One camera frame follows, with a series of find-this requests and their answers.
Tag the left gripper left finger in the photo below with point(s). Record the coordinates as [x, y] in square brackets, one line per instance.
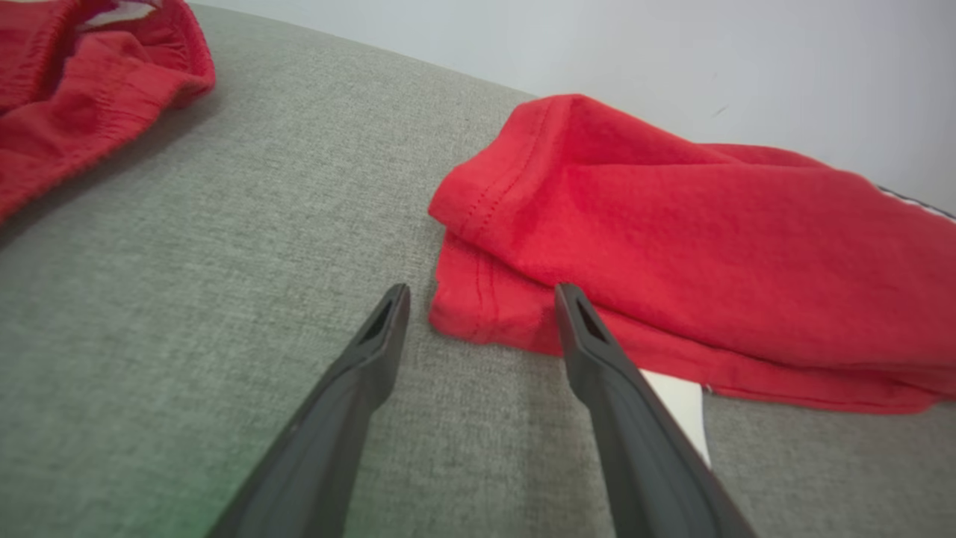
[328, 448]

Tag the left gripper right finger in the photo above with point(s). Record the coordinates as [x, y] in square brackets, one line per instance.
[642, 463]

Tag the red jersey shirt white sleeves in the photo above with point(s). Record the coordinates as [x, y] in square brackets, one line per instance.
[709, 254]

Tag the red shorts white side stripes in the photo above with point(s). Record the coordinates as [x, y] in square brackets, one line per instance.
[67, 90]

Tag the grey fabric sofa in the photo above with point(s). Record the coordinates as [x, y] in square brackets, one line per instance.
[224, 299]

